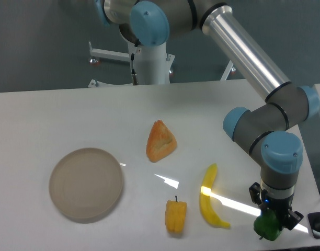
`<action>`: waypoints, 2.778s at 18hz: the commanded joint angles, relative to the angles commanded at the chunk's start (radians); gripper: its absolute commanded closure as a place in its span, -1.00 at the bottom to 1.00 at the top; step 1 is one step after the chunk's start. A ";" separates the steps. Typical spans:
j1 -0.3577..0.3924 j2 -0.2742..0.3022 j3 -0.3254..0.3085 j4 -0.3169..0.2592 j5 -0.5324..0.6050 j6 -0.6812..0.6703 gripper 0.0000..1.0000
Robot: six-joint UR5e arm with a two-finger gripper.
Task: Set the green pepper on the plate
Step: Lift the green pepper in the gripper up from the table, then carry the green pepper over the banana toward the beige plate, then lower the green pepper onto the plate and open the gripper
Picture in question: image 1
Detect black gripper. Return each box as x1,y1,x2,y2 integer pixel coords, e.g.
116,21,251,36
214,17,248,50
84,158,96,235
249,181,304,230

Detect green pepper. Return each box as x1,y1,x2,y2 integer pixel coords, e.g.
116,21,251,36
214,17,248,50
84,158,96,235
254,209,282,241

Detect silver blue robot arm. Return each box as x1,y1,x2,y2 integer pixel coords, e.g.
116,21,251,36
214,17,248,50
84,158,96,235
95,1,320,230

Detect yellow pepper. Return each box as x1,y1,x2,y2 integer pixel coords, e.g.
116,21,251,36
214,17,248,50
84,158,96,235
165,196,187,234

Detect beige round plate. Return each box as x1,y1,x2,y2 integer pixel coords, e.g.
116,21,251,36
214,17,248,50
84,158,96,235
49,147,124,224

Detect black clamp at table edge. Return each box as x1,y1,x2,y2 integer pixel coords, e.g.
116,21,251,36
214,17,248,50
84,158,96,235
307,179,320,239

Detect yellow banana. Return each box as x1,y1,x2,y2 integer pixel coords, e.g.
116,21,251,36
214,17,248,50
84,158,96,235
199,163,231,229

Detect triangular pastry bread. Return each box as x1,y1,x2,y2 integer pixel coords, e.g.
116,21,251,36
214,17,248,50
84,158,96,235
146,120,177,163

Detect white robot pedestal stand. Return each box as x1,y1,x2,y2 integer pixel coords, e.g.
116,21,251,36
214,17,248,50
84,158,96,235
87,40,237,88

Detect black cable on pedestal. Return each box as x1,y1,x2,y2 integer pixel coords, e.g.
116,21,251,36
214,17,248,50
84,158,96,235
130,38,140,86

